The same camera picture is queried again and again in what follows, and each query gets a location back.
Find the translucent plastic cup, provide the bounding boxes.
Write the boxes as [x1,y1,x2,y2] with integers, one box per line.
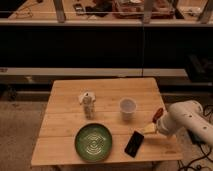
[119,98,137,121]

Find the white spray bottle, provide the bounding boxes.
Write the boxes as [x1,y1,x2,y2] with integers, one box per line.
[78,91,96,119]

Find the wooden table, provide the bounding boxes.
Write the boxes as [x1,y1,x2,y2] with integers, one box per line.
[31,78,182,166]

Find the dark power box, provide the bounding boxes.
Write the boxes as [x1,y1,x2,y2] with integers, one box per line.
[188,131,204,144]

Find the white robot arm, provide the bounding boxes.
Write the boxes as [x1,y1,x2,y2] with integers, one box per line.
[142,100,213,147]

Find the green ceramic plate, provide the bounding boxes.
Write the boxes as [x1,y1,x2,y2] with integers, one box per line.
[74,123,112,163]

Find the black floor cable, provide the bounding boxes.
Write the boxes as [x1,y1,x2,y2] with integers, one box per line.
[177,104,213,171]

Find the black rectangular eraser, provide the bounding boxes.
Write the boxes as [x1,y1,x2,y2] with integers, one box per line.
[124,131,144,157]

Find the long background shelf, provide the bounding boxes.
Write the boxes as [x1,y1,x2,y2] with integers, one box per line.
[0,0,213,27]

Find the brown oblong object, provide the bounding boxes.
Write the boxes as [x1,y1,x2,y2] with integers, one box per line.
[152,108,164,123]

